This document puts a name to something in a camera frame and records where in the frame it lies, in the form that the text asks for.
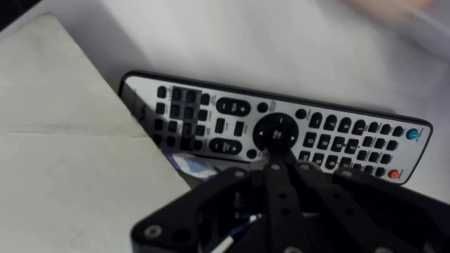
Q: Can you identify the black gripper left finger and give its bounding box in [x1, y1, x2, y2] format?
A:
[130, 133, 313, 253]

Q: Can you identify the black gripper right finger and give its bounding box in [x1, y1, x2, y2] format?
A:
[280, 137, 450, 253]

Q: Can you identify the silver black remote controller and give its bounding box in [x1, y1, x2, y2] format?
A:
[117, 68, 435, 186]

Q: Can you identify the blue white paper packet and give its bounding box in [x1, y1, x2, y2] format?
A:
[168, 150, 223, 182]

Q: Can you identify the white blue gripper wire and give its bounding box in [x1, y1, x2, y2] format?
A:
[204, 212, 265, 253]

